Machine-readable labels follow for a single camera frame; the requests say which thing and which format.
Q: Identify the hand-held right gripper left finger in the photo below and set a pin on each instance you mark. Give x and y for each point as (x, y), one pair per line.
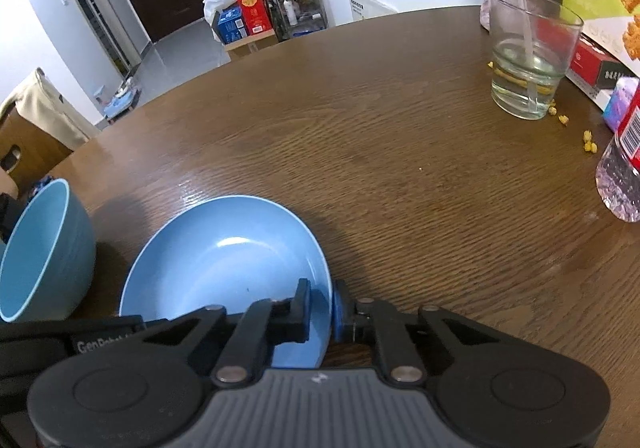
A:
(300, 313)

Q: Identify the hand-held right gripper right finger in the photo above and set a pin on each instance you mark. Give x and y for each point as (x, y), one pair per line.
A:
(341, 320)

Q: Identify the blue deep bowl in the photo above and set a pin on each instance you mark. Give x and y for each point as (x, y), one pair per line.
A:
(45, 253)

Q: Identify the blue shallow plate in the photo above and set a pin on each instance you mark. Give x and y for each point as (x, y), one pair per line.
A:
(215, 268)

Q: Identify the black cylinder cup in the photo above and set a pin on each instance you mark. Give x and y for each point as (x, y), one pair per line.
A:
(7, 218)

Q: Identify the cardboard box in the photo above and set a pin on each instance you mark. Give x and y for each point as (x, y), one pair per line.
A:
(250, 47)

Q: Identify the blue carton box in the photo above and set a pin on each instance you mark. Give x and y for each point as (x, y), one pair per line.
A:
(232, 25)

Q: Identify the yellow snack crumbs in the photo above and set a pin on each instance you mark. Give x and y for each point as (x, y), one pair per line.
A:
(590, 147)

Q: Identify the tall red box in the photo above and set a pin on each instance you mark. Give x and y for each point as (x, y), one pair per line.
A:
(252, 8)

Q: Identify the metal storage cart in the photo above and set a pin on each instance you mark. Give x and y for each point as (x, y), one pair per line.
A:
(300, 3)

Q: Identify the red label water bottle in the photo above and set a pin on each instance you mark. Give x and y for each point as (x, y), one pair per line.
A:
(620, 178)

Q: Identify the white plastic bag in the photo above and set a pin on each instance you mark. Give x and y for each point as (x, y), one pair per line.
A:
(217, 3)

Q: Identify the grey framed inner door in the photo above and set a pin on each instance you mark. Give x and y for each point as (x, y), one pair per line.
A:
(95, 13)

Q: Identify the clear drinking glass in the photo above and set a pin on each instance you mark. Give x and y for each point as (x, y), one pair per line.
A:
(555, 53)

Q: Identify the clear drinking straw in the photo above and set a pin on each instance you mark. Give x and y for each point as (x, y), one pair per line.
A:
(525, 28)

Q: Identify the white purple tissue pack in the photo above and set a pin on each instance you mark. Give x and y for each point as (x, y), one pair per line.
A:
(622, 103)

